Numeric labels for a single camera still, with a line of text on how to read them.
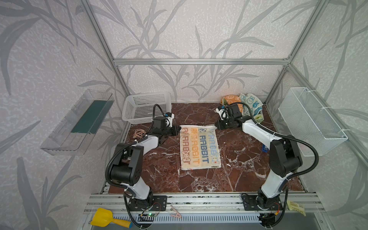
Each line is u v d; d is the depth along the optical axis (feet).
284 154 1.57
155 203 2.39
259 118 3.27
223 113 2.71
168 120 2.61
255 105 3.55
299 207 2.33
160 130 2.44
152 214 2.31
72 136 2.10
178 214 2.31
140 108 3.80
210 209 2.41
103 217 2.31
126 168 1.52
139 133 3.33
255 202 2.40
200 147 3.08
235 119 2.32
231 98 3.66
